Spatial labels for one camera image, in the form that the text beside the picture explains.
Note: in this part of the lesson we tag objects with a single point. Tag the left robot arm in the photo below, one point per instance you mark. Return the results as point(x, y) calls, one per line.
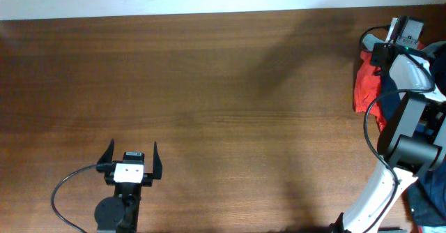
point(120, 212)

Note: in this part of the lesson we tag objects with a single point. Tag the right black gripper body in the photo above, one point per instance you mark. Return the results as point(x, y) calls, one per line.
point(377, 54)

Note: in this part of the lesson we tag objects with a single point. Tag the grey garment in pile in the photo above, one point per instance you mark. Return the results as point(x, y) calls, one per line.
point(432, 50)

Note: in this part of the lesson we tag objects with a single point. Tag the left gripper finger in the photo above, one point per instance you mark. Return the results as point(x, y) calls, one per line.
point(105, 164)
point(156, 173)

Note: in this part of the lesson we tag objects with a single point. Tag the red garment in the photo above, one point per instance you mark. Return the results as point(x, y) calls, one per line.
point(367, 87)

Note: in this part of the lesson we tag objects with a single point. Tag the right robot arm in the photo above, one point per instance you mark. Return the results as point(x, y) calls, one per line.
point(413, 140)

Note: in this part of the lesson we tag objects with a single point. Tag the navy garment in pile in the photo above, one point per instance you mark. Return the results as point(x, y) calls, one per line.
point(427, 196)

